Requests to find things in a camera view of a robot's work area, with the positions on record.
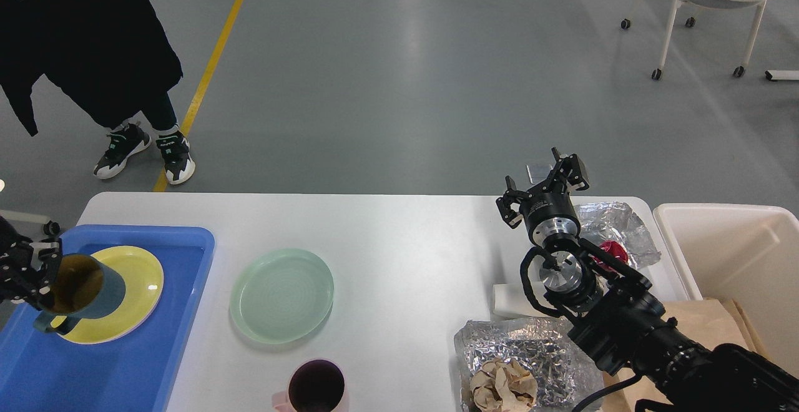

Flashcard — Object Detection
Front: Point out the left black white sneaker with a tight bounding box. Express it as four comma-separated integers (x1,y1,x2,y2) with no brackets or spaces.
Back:
92,122,152,180

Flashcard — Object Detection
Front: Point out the blue plastic tray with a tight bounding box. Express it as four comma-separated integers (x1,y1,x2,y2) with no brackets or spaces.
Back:
1,225,215,411

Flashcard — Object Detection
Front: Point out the crumpled foil sheet back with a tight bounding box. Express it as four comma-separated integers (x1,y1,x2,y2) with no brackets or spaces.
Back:
576,202,662,269

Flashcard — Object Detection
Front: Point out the yellow plate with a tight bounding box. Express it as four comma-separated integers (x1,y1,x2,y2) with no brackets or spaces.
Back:
57,246,165,345

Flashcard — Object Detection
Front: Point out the brown paper bag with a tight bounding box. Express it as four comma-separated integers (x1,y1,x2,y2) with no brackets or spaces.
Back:
600,298,770,411

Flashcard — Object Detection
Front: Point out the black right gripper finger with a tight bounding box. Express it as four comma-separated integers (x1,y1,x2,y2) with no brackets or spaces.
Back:
496,176,531,229
544,147,591,195

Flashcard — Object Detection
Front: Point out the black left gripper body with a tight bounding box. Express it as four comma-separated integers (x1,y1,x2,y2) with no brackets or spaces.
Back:
1,218,32,303

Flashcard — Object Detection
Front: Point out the light green plate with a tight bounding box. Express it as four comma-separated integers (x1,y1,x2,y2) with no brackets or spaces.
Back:
229,248,335,345

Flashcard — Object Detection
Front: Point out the black white sneaker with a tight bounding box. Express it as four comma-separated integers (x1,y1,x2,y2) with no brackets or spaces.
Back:
92,122,152,180
156,131,197,185

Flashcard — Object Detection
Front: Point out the teal mug yellow inside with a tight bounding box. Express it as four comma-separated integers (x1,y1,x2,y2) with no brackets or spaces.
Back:
32,253,127,335

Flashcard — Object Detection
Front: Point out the crumpled brown paper ball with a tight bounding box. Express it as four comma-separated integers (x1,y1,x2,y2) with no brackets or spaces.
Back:
469,358,537,411

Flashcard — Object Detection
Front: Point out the small clear plastic piece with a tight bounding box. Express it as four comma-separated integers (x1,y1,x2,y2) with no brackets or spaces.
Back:
527,164,553,185

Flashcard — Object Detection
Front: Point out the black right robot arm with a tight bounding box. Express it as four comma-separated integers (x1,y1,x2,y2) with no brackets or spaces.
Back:
496,148,798,411

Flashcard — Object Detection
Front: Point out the white furniture leg with caster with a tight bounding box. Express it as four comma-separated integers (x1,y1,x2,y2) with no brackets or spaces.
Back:
1,209,62,237

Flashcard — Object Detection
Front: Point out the person in black coat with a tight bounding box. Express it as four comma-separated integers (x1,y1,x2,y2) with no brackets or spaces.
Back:
1,0,183,136

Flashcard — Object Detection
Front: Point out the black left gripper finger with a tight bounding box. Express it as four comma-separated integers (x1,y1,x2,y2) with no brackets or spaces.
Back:
22,240,62,310

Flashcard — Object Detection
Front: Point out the right black white sneaker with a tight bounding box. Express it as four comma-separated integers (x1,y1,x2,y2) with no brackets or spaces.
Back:
156,131,197,185

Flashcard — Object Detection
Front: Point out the crumpled foil sheet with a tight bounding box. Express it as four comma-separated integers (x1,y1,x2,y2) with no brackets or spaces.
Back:
454,317,604,411
576,202,662,269

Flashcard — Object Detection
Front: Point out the white bar on floor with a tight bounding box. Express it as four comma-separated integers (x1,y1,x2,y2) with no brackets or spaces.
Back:
765,69,799,82

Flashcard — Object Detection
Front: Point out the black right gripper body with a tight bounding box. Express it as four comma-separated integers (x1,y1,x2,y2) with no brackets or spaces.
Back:
522,192,581,246

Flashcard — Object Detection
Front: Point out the pink mug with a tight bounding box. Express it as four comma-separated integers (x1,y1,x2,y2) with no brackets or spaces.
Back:
272,359,350,411

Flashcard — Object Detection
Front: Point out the crumpled foil sheet front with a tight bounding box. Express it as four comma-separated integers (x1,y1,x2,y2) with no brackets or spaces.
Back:
454,317,604,411

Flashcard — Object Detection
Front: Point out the white plastic bin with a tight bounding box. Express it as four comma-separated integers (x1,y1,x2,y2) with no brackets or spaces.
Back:
653,204,798,375

